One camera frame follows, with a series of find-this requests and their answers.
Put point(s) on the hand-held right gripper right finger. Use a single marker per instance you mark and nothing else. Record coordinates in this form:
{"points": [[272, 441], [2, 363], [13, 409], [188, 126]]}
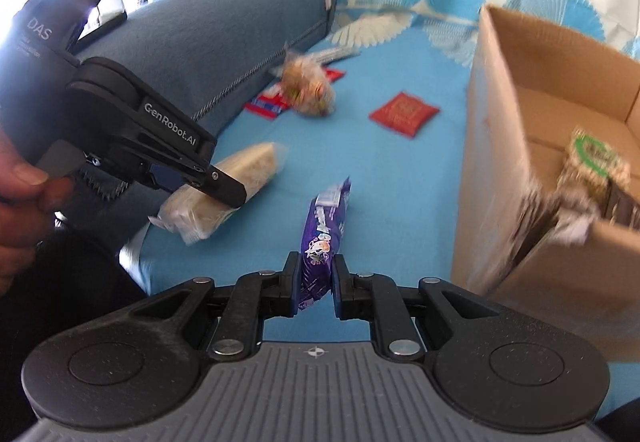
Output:
{"points": [[339, 287]]}

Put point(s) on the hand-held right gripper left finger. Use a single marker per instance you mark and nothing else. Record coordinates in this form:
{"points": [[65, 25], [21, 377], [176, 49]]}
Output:
{"points": [[295, 282]]}

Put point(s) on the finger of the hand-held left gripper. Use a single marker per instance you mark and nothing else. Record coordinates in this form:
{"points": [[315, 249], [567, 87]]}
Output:
{"points": [[175, 127], [162, 176]]}

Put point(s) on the purple snack packet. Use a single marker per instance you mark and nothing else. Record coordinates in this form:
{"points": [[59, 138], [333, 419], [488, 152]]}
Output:
{"points": [[322, 232]]}

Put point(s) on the beige bread packet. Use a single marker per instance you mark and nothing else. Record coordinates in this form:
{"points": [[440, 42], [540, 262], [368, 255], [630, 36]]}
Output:
{"points": [[235, 182]]}

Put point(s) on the cardboard box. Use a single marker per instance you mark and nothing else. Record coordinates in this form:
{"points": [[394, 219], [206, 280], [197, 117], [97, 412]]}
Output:
{"points": [[500, 147]]}

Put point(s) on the person's left hand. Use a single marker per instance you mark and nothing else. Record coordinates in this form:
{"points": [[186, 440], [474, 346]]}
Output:
{"points": [[20, 202]]}

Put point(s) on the red and blue snack packet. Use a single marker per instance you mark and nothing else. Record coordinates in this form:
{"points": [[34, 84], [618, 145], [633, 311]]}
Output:
{"points": [[265, 105]]}

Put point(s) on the blue-grey sofa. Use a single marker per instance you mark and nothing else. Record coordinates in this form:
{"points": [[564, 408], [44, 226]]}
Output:
{"points": [[200, 22]]}

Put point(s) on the clear-wrapped pastry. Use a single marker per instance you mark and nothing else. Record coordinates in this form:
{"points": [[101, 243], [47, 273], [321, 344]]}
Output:
{"points": [[307, 87]]}

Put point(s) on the red square snack packet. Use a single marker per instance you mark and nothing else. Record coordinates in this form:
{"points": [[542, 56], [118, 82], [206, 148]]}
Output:
{"points": [[405, 115]]}

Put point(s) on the dark snack packet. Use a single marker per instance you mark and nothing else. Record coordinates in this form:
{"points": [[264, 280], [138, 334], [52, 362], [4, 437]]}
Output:
{"points": [[540, 227]]}

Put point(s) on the green label snack packet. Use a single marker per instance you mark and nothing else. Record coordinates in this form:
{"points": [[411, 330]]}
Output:
{"points": [[595, 157]]}

